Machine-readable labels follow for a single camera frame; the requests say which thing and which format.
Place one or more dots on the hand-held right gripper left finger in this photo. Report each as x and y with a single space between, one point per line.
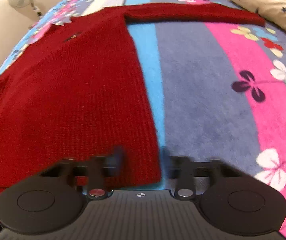
115 158

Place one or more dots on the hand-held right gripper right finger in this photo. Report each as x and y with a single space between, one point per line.
166 162

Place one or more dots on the red knitted sweater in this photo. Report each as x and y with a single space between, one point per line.
70 92

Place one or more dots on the floral striped blanket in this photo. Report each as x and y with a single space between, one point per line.
202 92

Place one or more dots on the beige star print duvet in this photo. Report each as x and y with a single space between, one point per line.
270 0

